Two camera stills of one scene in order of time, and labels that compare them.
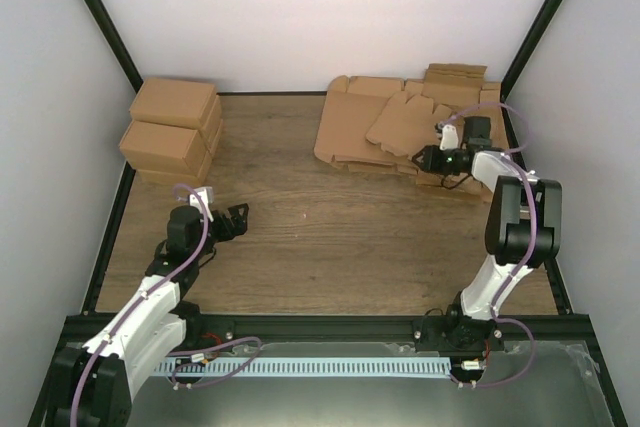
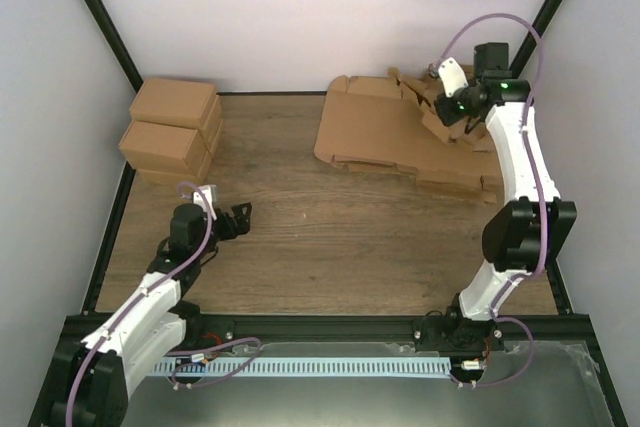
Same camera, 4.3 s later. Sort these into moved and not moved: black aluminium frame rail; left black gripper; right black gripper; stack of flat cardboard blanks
Moved: right black gripper
Not moved: left black gripper; black aluminium frame rail; stack of flat cardboard blanks
